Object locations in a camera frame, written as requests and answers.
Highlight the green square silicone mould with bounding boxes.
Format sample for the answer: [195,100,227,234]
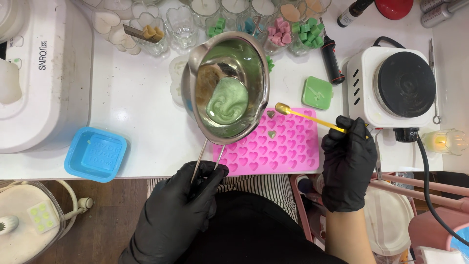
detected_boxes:
[301,76,333,111]

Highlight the person's left hand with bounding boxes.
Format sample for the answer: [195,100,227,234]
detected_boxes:
[118,160,230,264]

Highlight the white flower silicone mould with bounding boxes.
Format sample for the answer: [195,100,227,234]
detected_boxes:
[168,55,190,107]

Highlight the clear bin with white contents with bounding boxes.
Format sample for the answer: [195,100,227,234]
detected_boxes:
[0,180,67,264]

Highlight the metal wick holder bar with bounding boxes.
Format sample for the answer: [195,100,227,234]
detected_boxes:
[122,24,148,40]

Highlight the blue square silicone mould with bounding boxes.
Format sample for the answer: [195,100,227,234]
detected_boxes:
[64,126,128,183]

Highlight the long metal skewer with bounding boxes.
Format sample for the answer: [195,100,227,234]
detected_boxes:
[428,38,442,125]

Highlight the dark glass bottle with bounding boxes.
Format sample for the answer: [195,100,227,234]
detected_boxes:
[337,0,375,28]

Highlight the silver tubes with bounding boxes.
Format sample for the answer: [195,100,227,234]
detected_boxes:
[419,0,469,29]

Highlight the lit candle in clear glass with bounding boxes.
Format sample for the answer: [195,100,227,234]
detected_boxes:
[421,129,469,157]

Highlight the glass of blue wax hearts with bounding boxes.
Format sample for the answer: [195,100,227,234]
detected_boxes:
[238,16,265,38]

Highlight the white electric hot plate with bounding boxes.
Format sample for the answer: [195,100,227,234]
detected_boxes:
[346,45,437,129]

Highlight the black stick lighter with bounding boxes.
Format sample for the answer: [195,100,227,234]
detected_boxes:
[319,17,346,86]

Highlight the metal tweezers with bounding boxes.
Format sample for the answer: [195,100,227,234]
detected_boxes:
[373,128,384,180]

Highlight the glass with peach wax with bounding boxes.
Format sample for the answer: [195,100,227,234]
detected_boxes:
[304,0,332,17]
[280,0,307,23]

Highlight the large white machine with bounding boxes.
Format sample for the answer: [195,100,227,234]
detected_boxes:
[0,0,94,154]

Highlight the person's striped shirt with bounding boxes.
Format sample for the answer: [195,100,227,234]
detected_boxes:
[147,174,298,223]

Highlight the glass of green wax cubes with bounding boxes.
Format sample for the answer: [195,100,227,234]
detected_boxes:
[291,17,326,56]

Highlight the heart glass with white wax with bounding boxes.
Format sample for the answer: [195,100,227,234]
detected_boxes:
[91,8,122,36]
[108,23,142,56]

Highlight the white mould with green dots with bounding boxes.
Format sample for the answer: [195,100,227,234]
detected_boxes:
[26,200,61,234]

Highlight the yellow plastic spoon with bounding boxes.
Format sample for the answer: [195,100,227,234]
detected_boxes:
[275,102,370,140]

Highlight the steel wax melting pot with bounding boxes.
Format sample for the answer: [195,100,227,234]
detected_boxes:
[180,31,271,185]

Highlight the person's right hand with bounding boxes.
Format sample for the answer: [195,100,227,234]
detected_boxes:
[321,115,378,213]

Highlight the glass of pink wax hearts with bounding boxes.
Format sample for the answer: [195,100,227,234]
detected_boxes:
[263,16,294,56]

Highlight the empty heart glass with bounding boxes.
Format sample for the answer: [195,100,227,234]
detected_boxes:
[164,5,199,50]

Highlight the black power cable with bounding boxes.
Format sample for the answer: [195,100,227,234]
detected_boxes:
[372,36,469,247]

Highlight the melted green wax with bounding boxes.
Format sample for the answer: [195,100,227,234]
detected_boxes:
[205,76,250,126]

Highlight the person's black apron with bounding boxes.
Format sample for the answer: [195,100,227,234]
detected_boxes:
[172,190,349,264]

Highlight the white round lid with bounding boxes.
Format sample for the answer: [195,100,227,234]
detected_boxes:
[362,186,415,256]

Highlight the pink heart silicone mould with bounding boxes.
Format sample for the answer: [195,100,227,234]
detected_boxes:
[212,107,320,177]

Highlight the heart glass with tan wax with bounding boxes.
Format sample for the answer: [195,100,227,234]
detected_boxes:
[128,12,169,57]

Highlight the small glass of green cubes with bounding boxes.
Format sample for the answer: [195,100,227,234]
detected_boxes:
[205,16,228,39]

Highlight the red round lid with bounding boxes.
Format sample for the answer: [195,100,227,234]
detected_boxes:
[374,0,414,21]

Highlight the white cord with plug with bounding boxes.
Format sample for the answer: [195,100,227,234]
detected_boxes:
[54,180,94,237]

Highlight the round glass white candle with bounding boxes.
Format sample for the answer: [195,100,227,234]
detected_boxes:
[188,0,223,27]
[221,0,252,21]
[251,0,281,19]

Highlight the pink trolley cart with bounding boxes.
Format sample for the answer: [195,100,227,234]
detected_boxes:
[289,172,469,264]

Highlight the black hot plate knob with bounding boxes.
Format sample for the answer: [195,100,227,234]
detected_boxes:
[393,127,420,143]

